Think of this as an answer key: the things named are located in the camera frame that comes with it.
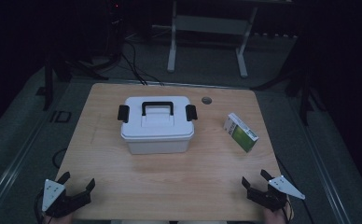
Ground person's right hand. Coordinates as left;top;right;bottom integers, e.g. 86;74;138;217
263;203;294;224

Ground black tripod stand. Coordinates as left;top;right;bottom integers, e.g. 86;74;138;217
252;31;327;127
42;50;110;112

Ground green and white carton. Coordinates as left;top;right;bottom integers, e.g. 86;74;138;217
222;112;260;154

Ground black floor cables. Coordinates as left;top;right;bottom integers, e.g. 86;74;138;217
119;38;165;87

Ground metal floor rail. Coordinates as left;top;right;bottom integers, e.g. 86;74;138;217
0;82;77;218
301;122;355;224

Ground person's left hand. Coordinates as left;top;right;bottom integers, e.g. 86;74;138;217
44;214;75;224

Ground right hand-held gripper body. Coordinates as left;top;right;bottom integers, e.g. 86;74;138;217
246;175;306;213

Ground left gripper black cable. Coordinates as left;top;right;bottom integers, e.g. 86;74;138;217
33;146;69;224

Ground white plastic storage box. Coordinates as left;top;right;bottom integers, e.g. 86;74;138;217
120;133;196;156

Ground dark equipment tower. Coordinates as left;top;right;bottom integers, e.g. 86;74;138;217
106;0;126;63

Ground white metal stand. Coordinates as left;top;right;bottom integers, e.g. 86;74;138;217
166;0;260;79

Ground white lid with black handle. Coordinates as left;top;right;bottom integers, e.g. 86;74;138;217
117;95;199;140

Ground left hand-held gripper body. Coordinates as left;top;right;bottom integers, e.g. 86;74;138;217
41;178;92;218

